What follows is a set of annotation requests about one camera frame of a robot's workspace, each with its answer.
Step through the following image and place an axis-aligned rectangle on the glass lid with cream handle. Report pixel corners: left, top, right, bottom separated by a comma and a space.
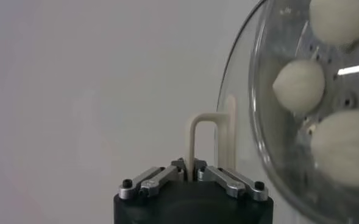
185, 0, 359, 224

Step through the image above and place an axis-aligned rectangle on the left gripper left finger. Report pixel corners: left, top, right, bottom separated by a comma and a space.
118, 158, 186, 200

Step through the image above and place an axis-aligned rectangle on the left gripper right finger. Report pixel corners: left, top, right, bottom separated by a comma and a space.
194, 158, 270, 202

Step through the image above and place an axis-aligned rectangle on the white steamed baozi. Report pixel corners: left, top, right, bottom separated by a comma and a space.
308, 0, 359, 46
310, 109, 359, 188
272, 59, 326, 115

